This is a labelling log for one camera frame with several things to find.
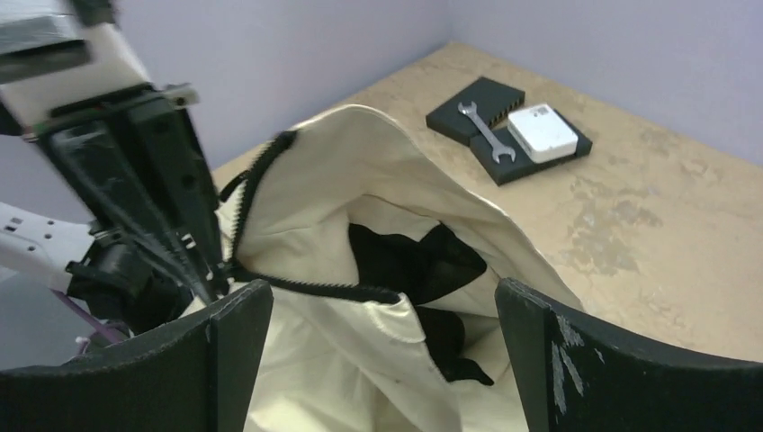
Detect white tag black card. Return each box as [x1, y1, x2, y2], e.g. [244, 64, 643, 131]
[507, 103, 579, 164]

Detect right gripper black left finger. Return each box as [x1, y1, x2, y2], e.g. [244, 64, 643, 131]
[1, 281, 273, 431]

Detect beige jacket with black lining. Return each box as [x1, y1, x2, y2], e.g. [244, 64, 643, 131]
[219, 104, 580, 431]

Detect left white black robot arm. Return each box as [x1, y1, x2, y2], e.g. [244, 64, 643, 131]
[1, 84, 229, 334]

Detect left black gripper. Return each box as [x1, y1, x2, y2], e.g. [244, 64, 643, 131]
[32, 83, 227, 304]

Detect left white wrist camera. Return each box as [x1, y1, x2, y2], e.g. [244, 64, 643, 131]
[1, 1, 151, 136]

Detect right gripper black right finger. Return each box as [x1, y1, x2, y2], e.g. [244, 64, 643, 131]
[495, 278, 762, 431]

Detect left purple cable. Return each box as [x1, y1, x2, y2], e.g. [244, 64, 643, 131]
[53, 289, 123, 347]

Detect silver open-end wrench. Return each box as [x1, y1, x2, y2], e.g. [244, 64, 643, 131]
[457, 102, 516, 164]

